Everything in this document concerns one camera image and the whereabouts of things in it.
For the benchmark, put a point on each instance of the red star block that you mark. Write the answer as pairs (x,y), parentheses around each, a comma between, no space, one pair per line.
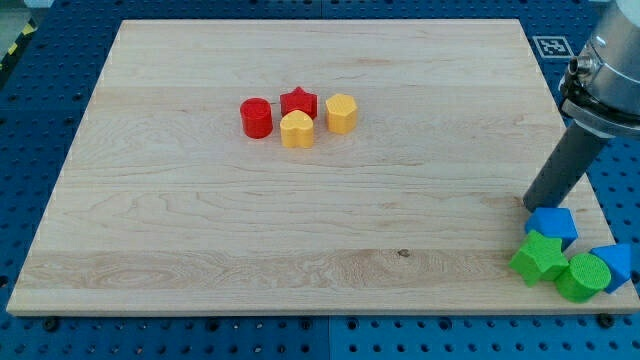
(299,99)

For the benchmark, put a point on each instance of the light wooden board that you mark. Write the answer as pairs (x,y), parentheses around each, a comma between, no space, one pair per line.
(165,207)

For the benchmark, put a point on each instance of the yellow heart block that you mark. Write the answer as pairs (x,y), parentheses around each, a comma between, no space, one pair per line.
(297,130)

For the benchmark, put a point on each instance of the yellow hexagon block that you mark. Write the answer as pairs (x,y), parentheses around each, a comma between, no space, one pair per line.
(341,113)

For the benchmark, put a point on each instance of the blue cube block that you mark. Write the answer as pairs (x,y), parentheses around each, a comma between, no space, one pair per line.
(554,222)

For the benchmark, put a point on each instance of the blue triangle block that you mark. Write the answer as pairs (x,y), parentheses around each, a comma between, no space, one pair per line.
(618,259)

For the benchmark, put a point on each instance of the white fiducial marker tag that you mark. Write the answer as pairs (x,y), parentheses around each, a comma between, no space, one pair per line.
(553,47)

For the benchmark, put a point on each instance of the green cylinder block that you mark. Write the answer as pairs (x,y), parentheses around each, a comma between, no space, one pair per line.
(586,276)

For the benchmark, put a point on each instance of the red cylinder block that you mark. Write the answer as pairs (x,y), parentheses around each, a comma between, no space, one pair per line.
(256,118)

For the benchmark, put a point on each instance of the green star block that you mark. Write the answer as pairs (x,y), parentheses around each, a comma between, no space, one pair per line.
(539,258)

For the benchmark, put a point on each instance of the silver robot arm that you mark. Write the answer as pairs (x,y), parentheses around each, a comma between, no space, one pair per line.
(600,87)

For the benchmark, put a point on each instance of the dark grey cylindrical pointer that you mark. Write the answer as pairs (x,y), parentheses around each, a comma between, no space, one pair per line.
(565,166)

